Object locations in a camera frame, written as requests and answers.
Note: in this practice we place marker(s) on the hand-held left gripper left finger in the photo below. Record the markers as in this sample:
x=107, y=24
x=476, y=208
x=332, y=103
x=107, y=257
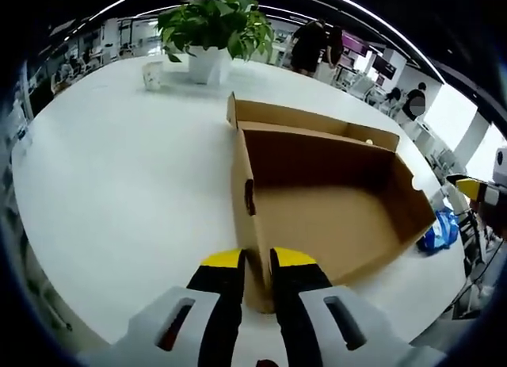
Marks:
x=216, y=303

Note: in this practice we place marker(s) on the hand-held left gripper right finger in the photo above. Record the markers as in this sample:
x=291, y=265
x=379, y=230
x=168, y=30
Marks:
x=301, y=280

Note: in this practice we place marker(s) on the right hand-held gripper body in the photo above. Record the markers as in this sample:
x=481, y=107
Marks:
x=501, y=173

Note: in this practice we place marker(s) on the brown cardboard shoe box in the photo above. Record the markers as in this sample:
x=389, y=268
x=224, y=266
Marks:
x=336, y=208

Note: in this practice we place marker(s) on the person's right hand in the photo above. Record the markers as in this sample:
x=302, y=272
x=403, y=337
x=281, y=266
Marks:
x=495, y=220

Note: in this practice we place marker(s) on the person's left hand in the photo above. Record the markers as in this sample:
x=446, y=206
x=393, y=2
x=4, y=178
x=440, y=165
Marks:
x=266, y=364

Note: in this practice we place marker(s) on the blue wet wipes pack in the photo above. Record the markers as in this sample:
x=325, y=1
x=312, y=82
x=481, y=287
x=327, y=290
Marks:
x=439, y=234

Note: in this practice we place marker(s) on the ceiling light strips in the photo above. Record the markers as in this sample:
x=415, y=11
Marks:
x=380, y=21

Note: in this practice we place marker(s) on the small white cup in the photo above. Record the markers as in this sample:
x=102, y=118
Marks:
x=152, y=77

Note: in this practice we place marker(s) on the potted green plant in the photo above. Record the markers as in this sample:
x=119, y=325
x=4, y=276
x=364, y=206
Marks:
x=214, y=22

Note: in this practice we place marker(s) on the seated people group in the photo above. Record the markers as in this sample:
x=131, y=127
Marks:
x=63, y=71

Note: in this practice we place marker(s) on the dark wall screen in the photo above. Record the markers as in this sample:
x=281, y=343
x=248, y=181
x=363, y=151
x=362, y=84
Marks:
x=384, y=67

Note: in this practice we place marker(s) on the purple wall screen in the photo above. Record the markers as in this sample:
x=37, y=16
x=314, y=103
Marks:
x=354, y=42

